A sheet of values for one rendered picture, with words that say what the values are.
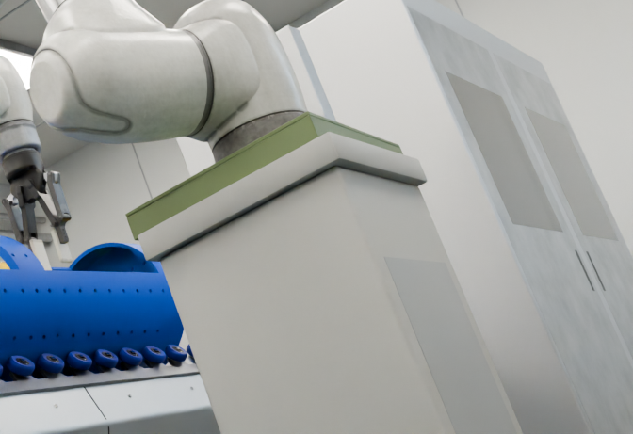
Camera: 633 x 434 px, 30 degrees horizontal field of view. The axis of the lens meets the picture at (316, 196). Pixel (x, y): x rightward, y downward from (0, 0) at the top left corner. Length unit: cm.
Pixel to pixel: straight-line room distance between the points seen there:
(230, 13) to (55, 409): 71
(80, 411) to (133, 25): 70
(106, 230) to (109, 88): 623
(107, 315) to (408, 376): 86
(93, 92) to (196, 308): 32
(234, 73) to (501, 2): 517
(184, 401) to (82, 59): 89
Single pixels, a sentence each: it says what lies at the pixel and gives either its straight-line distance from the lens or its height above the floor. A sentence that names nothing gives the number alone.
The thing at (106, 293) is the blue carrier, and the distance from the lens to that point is 220.
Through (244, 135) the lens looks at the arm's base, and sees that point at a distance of 167.
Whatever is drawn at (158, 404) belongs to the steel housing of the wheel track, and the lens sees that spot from 220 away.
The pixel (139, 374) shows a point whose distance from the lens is 222.
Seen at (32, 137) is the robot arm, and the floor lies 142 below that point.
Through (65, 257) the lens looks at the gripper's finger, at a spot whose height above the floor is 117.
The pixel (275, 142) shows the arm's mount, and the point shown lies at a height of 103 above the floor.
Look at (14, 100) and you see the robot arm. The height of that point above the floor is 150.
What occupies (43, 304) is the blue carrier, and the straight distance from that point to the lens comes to 206.
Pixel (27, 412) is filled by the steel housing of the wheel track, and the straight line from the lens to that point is 194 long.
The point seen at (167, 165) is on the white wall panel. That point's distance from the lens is 757.
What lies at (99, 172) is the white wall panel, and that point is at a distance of 786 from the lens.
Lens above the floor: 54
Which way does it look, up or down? 15 degrees up
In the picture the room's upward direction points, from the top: 22 degrees counter-clockwise
